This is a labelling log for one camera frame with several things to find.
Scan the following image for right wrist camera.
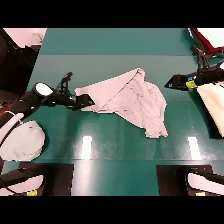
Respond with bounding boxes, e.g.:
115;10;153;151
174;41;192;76
190;45;214;73

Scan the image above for light grey shirt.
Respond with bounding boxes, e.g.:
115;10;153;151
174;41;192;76
74;67;169;139

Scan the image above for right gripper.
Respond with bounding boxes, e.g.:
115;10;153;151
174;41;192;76
164;73;198;92

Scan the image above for cream garment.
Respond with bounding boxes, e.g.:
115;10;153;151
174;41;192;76
196;82;224;139

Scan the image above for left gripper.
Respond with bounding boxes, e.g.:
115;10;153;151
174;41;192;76
71;93;96;112

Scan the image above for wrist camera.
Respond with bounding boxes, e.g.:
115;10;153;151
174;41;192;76
54;71;75;98
190;45;214;73

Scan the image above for pale grey garment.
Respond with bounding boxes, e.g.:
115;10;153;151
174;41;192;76
0;120;47;162

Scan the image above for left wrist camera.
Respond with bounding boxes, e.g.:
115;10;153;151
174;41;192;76
54;71;75;98

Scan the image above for white garment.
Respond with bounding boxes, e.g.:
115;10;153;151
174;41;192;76
198;28;224;48

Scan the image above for red garment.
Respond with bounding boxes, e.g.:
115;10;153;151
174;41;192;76
190;28;224;56

